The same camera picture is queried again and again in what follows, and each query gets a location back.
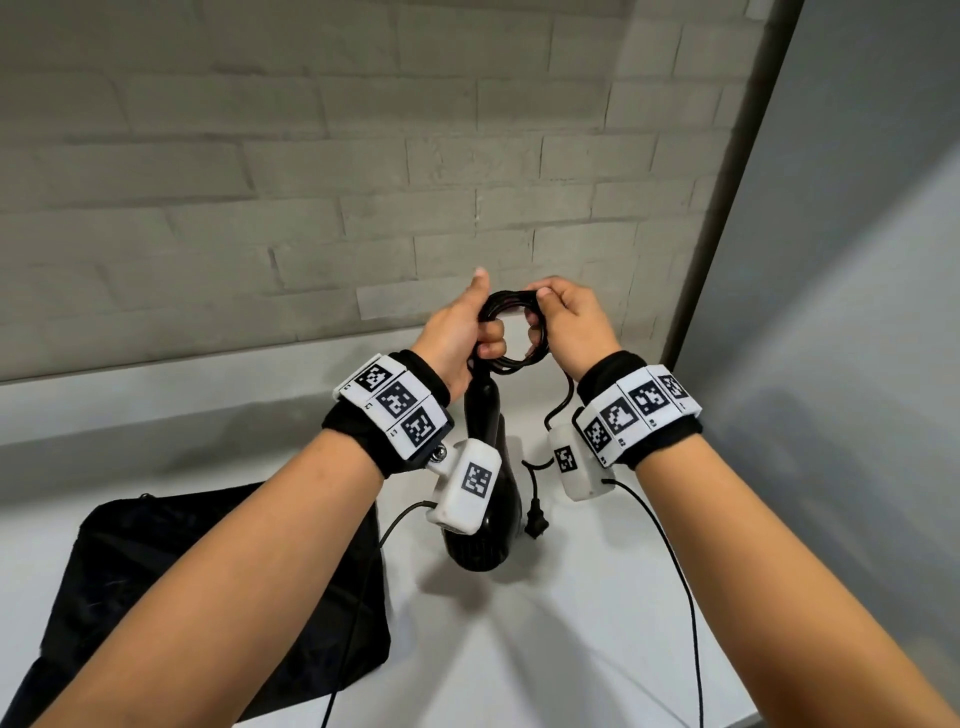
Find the person's right hand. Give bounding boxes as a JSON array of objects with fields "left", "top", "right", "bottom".
[{"left": 525, "top": 276, "right": 624, "bottom": 382}]

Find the person's left hand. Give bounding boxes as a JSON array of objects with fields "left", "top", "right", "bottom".
[{"left": 408, "top": 268, "right": 508, "bottom": 402}]

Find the black power cord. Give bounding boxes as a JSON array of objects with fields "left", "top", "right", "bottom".
[{"left": 468, "top": 290, "right": 576, "bottom": 540}]

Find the person's left forearm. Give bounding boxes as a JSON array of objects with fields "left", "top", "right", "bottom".
[{"left": 31, "top": 429, "right": 385, "bottom": 728}]

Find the person's right forearm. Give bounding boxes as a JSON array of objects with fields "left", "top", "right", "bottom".
[{"left": 636, "top": 433, "right": 960, "bottom": 728}]

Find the black hair dryer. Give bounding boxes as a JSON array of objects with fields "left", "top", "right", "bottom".
[{"left": 441, "top": 360, "right": 526, "bottom": 573}]

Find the black wristband with marker tiles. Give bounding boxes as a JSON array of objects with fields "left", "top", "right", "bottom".
[
  {"left": 571, "top": 351, "right": 705, "bottom": 472},
  {"left": 321, "top": 349, "right": 456, "bottom": 480}
]

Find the black fabric bag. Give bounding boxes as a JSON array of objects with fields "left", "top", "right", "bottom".
[{"left": 0, "top": 482, "right": 393, "bottom": 728}]

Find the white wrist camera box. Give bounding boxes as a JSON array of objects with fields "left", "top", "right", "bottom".
[
  {"left": 547, "top": 422, "right": 618, "bottom": 503},
  {"left": 426, "top": 438, "right": 503, "bottom": 536}
]

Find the thin black camera cable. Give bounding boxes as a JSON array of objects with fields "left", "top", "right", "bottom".
[
  {"left": 613, "top": 478, "right": 706, "bottom": 728},
  {"left": 320, "top": 499, "right": 439, "bottom": 728}
]

